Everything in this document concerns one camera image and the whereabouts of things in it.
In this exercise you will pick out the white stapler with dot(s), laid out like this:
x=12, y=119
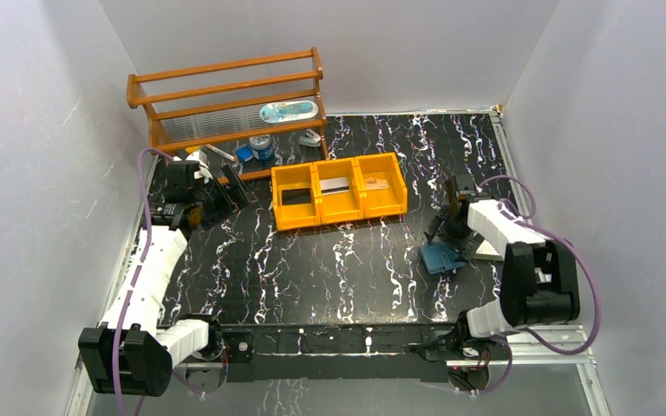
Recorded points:
x=310, y=138

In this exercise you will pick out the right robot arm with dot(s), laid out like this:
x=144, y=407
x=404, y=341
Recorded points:
x=538, y=281

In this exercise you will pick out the small blue box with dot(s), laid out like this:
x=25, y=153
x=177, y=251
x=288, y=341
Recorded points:
x=244, y=154

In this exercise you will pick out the left yellow plastic bin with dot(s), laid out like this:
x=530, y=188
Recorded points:
x=293, y=217

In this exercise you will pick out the black card in bin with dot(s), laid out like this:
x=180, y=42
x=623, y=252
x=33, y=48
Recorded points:
x=298, y=196

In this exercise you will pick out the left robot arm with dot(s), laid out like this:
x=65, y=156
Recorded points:
x=143, y=298

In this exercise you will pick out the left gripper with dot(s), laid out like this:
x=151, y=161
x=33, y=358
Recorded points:
x=236, y=187

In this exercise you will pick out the grey striped card in bin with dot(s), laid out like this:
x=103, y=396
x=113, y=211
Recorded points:
x=334, y=185

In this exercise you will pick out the wooden shelf rack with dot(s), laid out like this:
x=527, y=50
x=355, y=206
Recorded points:
x=219, y=103

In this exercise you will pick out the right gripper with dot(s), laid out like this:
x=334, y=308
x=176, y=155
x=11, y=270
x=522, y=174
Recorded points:
x=456, y=209

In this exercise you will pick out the right yellow plastic bin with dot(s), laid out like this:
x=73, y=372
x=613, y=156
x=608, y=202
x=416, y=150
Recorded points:
x=384, y=190

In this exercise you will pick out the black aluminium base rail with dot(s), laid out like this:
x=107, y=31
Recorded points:
x=361, y=351

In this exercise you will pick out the white red marker pen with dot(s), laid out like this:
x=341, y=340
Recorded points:
x=222, y=153

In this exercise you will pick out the white rectangular box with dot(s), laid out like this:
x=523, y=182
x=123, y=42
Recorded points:
x=486, y=252

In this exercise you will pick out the blue white oval package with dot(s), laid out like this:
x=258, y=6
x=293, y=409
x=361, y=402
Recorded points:
x=288, y=111

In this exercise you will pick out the white blue round tin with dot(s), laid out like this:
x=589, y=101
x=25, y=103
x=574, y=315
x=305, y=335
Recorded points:
x=262, y=147

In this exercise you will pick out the beige card in bin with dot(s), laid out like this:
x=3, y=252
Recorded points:
x=375, y=184

